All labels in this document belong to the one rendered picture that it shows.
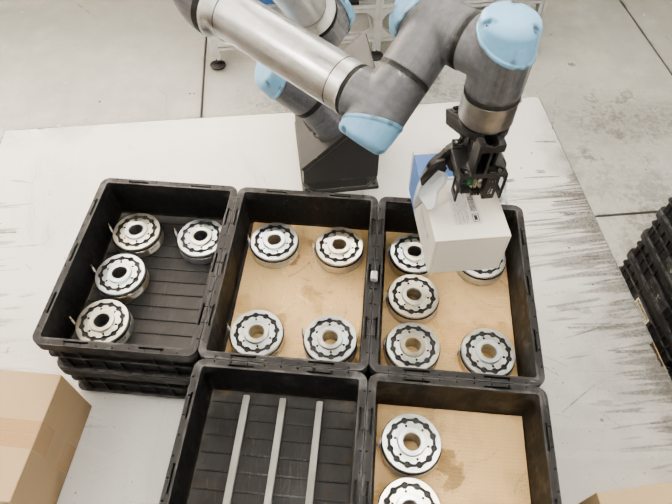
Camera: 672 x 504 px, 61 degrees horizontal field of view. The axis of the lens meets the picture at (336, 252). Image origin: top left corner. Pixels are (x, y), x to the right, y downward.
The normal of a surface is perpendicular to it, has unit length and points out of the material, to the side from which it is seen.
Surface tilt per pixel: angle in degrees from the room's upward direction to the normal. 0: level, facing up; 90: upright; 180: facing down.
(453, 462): 0
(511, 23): 0
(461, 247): 90
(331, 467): 0
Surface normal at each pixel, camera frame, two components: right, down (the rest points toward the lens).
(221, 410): 0.00, -0.58
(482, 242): 0.10, 0.81
